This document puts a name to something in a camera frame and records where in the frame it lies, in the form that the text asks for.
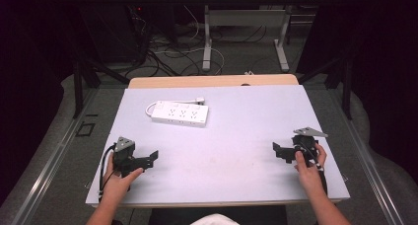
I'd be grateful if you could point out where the white power strip cable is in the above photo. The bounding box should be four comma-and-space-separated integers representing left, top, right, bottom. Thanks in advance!
145, 97, 207, 118

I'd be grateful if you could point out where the white metal desk frame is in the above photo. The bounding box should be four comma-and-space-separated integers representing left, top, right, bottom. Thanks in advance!
201, 3, 293, 73

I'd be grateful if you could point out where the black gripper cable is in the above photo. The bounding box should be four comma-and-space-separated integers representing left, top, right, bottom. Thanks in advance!
299, 142, 329, 197
98, 144, 117, 203

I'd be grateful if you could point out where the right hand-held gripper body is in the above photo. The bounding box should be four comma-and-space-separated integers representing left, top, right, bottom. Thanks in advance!
291, 126, 329, 169

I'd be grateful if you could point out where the tangle of floor cables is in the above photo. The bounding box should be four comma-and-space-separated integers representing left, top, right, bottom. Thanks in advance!
129, 4, 268, 78

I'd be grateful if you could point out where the white table mat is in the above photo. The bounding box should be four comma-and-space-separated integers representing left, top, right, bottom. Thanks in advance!
85, 84, 351, 207

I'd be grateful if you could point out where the white power strip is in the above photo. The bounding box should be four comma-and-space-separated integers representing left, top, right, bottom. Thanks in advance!
150, 100, 210, 128

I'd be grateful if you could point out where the person's white clothing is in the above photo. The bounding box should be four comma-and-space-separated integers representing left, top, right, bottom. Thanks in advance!
189, 212, 242, 225

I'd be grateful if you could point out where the person's left hand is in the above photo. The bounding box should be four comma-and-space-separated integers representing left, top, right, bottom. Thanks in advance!
103, 152, 145, 203

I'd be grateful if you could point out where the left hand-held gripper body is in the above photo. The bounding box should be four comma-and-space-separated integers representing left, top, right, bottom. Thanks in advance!
112, 136, 142, 179

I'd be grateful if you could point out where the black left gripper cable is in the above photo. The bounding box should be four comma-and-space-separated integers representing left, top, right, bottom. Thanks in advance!
98, 144, 117, 203

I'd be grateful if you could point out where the black metal stand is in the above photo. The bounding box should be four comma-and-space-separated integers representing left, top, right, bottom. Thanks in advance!
296, 51, 355, 121
72, 55, 131, 120

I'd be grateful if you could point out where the black floor socket plate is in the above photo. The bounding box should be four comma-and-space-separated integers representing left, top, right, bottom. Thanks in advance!
75, 120, 97, 138

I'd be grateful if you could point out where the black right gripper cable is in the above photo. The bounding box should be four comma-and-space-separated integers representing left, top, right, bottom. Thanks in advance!
299, 142, 329, 197

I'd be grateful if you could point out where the person's right hand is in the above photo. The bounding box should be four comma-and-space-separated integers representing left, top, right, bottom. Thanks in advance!
293, 143, 328, 196

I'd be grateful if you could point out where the dark equipment rack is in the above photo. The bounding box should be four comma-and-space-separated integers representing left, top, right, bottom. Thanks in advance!
77, 2, 151, 65

